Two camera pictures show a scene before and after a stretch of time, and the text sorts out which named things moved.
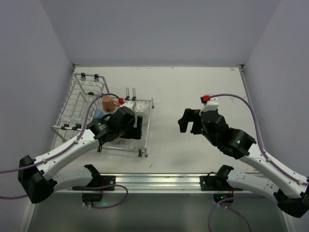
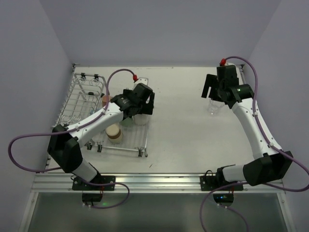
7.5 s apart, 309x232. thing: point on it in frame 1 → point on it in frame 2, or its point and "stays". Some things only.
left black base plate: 100,181 stays
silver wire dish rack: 89,97 stays
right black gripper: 192,121 → 212,87
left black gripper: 138,126 → 147,106
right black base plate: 216,183 stays
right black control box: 218,197 stays
